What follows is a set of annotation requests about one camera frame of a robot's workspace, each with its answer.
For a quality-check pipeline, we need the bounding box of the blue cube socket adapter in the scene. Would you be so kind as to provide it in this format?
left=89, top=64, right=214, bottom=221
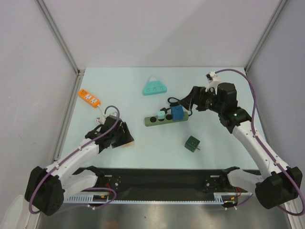
left=171, top=105, right=184, bottom=121

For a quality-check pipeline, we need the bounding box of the orange power strip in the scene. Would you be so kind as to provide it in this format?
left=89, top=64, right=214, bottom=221
left=78, top=89, right=101, bottom=108

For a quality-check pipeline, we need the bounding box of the light blue plug charger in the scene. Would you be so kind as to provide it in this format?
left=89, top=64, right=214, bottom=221
left=157, top=111, right=165, bottom=120

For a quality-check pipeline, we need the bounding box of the beige cube socket adapter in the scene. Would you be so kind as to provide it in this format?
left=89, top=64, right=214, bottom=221
left=123, top=141, right=134, bottom=147

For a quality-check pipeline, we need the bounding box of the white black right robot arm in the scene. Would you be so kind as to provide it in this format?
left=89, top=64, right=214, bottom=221
left=179, top=83, right=305, bottom=209

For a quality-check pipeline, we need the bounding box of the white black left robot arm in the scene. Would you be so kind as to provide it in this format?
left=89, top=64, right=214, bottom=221
left=24, top=116, right=134, bottom=216

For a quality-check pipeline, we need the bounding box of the green power strip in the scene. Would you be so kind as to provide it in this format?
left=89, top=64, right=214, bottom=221
left=144, top=112, right=189, bottom=127

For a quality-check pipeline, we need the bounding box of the teal mountain-shaped power strip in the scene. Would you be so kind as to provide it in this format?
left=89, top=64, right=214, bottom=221
left=142, top=76, right=167, bottom=96

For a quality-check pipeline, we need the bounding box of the dark green cube socket adapter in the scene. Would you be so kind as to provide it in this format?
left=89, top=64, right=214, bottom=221
left=184, top=135, right=200, bottom=152

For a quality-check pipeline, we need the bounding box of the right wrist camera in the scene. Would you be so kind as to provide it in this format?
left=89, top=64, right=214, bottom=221
left=206, top=71, right=221, bottom=93

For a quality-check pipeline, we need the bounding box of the left aluminium frame post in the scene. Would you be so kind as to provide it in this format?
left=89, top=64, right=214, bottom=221
left=33, top=0, right=84, bottom=77

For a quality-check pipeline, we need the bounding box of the aluminium frame post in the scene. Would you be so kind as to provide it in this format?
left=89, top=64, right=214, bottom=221
left=33, top=0, right=84, bottom=77
left=244, top=0, right=289, bottom=74

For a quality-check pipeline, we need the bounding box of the white cable duct rail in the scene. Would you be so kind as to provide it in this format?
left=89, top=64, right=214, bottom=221
left=63, top=192, right=238, bottom=205

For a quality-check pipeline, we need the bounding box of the right aluminium frame post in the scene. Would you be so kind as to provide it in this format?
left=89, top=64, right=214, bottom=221
left=244, top=0, right=289, bottom=74

